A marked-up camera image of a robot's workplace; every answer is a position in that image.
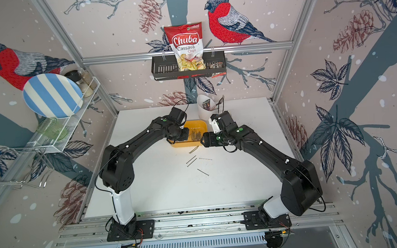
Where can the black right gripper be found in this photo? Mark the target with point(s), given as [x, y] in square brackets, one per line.
[208, 136]

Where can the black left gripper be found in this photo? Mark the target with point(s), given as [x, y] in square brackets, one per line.
[185, 137]

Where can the steel nail pile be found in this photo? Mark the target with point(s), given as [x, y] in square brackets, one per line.
[200, 160]

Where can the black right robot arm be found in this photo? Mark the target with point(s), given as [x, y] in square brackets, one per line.
[300, 184]

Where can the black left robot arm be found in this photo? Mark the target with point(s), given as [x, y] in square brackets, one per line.
[117, 170]

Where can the yellow plastic storage box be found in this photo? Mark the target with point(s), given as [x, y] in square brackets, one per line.
[196, 129]

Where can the white cutlery holder cup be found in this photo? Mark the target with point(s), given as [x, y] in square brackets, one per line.
[206, 107]

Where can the red Chuba chips bag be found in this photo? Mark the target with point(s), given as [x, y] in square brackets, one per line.
[186, 42]

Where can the dark lid spice jar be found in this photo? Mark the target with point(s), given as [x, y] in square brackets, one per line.
[75, 76]

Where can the blue white striped plate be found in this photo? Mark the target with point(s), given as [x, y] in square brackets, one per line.
[53, 96]

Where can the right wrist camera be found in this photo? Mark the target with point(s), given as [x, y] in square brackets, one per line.
[214, 124]

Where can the black wall basket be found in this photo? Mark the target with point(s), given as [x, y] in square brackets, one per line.
[166, 68]

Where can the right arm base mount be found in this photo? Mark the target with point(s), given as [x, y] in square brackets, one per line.
[258, 220]

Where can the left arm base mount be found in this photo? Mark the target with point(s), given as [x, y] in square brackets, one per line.
[134, 230]

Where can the clear wire dish rack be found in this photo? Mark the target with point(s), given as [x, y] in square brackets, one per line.
[52, 149]

